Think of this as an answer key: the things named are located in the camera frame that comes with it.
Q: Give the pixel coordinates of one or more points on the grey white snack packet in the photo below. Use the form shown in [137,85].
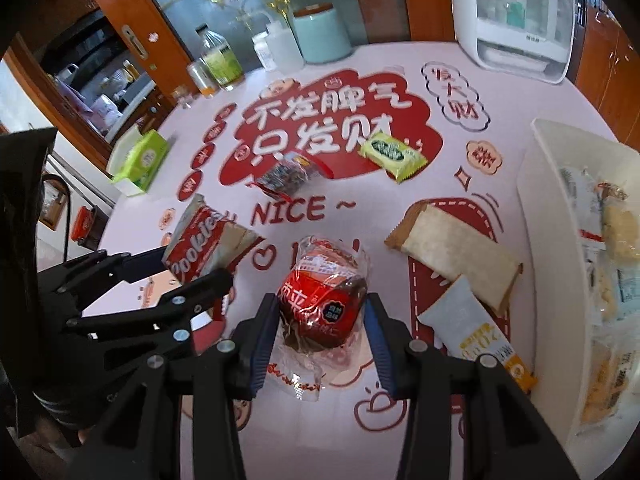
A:
[577,195]

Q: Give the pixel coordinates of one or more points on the dark snack packet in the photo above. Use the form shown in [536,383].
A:
[290,175]

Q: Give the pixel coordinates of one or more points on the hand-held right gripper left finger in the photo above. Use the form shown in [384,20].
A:
[262,350]

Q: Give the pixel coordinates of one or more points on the white packet with orange end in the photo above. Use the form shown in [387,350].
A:
[465,320]

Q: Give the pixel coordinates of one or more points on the white countertop cabinet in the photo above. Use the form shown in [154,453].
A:
[465,10]

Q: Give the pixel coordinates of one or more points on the white pill bottle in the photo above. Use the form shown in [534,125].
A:
[262,52]

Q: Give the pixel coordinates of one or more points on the glass jar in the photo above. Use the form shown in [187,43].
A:
[200,80]

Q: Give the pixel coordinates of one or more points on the white storage bin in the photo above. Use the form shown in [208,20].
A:
[545,210]

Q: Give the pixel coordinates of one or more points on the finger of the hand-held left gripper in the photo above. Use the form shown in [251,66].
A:
[200,292]
[150,267]

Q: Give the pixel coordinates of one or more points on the mint green canister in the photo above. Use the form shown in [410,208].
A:
[322,35]

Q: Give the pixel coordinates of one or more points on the green snack packet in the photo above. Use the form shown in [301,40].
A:
[392,155]

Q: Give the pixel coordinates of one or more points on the small drinking glass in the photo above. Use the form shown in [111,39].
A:
[182,99]

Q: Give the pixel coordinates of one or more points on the wooden side cabinet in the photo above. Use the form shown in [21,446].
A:
[610,70]

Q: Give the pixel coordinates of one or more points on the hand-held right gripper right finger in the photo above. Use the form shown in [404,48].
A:
[380,350]

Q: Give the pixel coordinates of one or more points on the clear plastic bottle green label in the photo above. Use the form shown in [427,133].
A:
[220,62]

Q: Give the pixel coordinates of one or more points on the red and white cookie packet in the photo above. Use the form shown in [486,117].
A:
[195,255]

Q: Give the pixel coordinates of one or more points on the green tissue pack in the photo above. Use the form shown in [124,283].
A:
[145,157]

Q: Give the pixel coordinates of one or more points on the toast bread packet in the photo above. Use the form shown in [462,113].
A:
[455,250]

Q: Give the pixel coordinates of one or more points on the red bucket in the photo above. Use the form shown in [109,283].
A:
[84,224]

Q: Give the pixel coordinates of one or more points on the white squeeze bottle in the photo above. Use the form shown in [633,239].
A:
[287,47]

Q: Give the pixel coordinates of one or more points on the red round snack packet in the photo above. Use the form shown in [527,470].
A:
[320,305]

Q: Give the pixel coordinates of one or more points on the pale yellow snack packet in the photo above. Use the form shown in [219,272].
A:
[602,295]

